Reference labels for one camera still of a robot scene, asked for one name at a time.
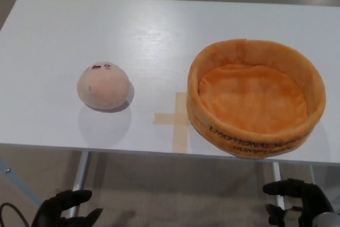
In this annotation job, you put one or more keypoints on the pink round plush toy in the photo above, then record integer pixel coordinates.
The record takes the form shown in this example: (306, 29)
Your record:
(103, 88)

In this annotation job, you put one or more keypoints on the grey metal frame with bolt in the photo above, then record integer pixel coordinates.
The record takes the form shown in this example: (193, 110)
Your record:
(6, 176)

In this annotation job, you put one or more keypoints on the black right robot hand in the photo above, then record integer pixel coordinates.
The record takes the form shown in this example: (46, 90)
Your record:
(308, 195)

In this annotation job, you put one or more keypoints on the orange plush round plate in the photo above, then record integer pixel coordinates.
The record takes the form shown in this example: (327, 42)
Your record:
(252, 88)

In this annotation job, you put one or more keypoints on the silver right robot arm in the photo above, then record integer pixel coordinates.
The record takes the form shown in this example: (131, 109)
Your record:
(326, 221)

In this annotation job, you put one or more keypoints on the white metal table leg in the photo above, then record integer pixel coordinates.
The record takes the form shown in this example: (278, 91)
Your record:
(78, 179)
(277, 184)

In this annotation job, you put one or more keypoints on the beige masking tape cross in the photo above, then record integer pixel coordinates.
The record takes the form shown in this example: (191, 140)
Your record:
(176, 120)

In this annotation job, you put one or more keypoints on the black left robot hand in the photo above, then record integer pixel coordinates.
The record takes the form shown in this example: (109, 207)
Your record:
(57, 205)

